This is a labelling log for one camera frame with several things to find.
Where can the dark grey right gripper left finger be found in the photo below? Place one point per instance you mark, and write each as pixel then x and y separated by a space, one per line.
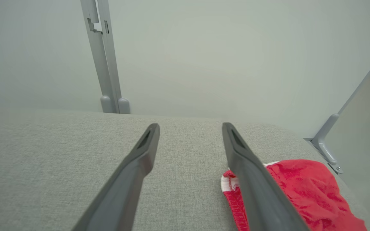
pixel 124 189

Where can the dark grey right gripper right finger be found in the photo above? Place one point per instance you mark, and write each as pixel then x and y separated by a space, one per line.
pixel 262 195

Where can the red shorts with white trim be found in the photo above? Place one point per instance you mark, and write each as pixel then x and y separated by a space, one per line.
pixel 313 192

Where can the grey corner partition post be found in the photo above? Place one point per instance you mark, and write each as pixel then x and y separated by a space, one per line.
pixel 324 141

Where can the grey double partition post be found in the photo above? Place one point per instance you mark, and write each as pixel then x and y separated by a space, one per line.
pixel 103 73

